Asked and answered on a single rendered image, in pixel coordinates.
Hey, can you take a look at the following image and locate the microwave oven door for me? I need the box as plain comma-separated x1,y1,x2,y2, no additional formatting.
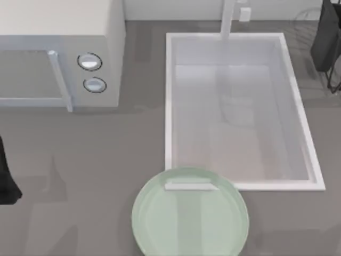
0,50,73,113

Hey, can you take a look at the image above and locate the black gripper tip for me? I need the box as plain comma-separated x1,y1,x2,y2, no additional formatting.
0,135,23,205

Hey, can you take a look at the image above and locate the microwave door handle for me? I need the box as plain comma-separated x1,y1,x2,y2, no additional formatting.
47,50,74,113

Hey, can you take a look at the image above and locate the large microwave knob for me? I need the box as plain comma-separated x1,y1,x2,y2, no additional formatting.
76,52,103,72

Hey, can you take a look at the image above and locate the tall white tap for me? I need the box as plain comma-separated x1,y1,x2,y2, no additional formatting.
220,0,236,41

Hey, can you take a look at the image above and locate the pale green plate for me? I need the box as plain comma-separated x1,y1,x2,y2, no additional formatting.
131,167,250,256

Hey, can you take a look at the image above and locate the small microwave knob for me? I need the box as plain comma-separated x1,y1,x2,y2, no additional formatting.
83,76,108,94

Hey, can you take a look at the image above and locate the pale microwave oven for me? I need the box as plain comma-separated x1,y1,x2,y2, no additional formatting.
0,0,126,113

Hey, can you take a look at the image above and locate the white sink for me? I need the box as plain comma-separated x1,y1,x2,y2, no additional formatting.
164,32,327,192

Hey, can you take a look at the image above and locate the white wall socket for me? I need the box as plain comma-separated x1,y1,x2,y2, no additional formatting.
239,7,251,22

